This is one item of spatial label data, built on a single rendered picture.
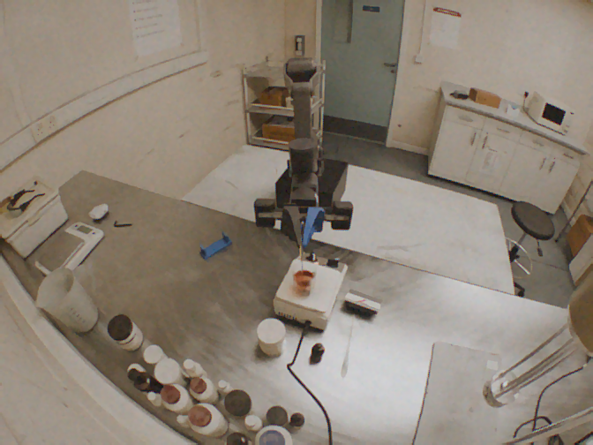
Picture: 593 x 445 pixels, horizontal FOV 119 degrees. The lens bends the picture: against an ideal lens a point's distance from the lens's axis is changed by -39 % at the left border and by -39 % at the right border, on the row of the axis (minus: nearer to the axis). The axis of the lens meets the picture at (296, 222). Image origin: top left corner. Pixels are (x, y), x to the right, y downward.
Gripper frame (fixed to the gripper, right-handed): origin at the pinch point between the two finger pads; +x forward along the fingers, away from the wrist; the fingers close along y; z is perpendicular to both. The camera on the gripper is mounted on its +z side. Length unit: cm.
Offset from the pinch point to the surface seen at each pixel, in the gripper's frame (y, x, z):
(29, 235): 105, -11, 20
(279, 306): 4.7, 3.2, 20.5
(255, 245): 14.3, -20.6, 26.1
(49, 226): 102, -20, 23
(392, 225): -29, -32, 26
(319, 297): -4.2, 2.2, 17.2
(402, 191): -38, -52, 26
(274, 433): 2.8, 31.9, 14.6
